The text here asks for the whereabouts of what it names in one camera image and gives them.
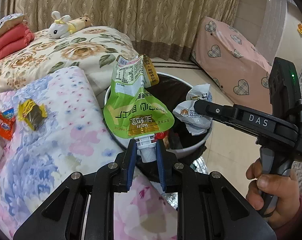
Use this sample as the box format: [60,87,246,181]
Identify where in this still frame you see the beige patterned curtains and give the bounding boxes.
[1,0,239,61]

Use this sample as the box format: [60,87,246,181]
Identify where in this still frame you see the orange blue snack wrapper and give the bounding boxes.
[0,108,16,141]

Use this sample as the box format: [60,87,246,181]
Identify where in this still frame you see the floral pastel bed quilt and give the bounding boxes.
[0,66,178,239]

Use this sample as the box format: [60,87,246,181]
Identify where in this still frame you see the green juice pouch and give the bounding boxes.
[103,55,174,163]

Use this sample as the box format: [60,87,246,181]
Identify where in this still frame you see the pink heart cover furniture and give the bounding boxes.
[191,17,272,114]

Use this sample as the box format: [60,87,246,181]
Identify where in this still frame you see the white snack wrapper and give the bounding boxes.
[173,83,212,136]

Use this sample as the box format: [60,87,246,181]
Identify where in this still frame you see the person's right hand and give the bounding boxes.
[246,159,300,229]

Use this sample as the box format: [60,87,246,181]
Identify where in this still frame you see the folded red blanket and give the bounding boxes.
[0,23,34,60]

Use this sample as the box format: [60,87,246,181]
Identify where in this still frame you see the blue patterned pillow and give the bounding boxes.
[0,14,25,37]

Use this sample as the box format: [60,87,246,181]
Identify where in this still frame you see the cream floral duvet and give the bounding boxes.
[0,26,138,95]

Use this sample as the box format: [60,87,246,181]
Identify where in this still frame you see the white rimmed trash bin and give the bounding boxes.
[103,71,214,159]

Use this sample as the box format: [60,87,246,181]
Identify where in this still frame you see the white bunny plush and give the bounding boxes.
[48,11,92,39]

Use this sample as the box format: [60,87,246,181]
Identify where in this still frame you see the yellow snack wrapper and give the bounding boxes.
[18,99,47,131]

